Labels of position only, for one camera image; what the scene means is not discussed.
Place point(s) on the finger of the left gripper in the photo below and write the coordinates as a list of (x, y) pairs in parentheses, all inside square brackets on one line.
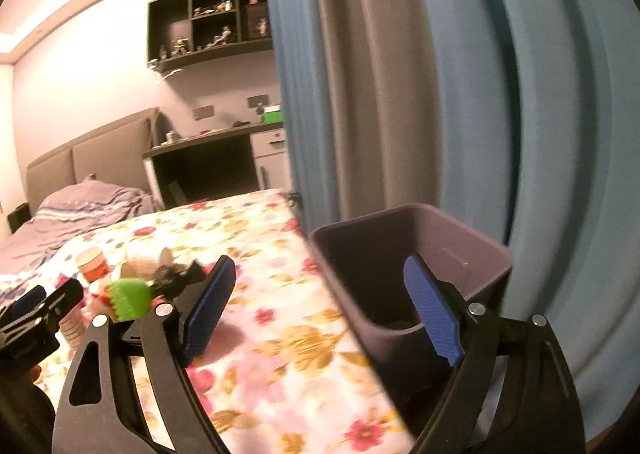
[(26, 303), (37, 307)]

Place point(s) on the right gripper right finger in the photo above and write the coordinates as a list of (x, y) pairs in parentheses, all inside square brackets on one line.
[(538, 409)]

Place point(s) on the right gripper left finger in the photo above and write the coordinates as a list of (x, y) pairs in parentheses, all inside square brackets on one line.
[(100, 411)]

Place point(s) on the orange white paper cup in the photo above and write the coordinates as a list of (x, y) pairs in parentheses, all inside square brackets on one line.
[(91, 263)]

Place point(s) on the purple plastic trash bin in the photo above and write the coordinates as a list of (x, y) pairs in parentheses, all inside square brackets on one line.
[(362, 261)]

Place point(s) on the grey striped blanket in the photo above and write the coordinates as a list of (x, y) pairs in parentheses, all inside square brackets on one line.
[(74, 210)]

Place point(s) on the grey padded headboard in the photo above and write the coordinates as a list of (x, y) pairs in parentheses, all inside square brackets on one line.
[(113, 153)]

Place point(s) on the floral bed sheet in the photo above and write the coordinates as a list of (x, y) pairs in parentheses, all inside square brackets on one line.
[(283, 372)]

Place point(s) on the dark desk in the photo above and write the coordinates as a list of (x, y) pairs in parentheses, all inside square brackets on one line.
[(203, 168)]

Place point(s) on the white drawer cabinet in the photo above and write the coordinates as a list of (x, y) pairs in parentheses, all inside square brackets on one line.
[(270, 154)]

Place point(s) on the green box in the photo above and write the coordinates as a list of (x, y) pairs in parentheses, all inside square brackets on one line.
[(272, 114)]

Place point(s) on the blue and grey curtain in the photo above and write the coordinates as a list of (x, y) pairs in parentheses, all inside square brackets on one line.
[(519, 117)]

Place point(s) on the dark wall shelf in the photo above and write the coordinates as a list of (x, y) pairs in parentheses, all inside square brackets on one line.
[(185, 32)]

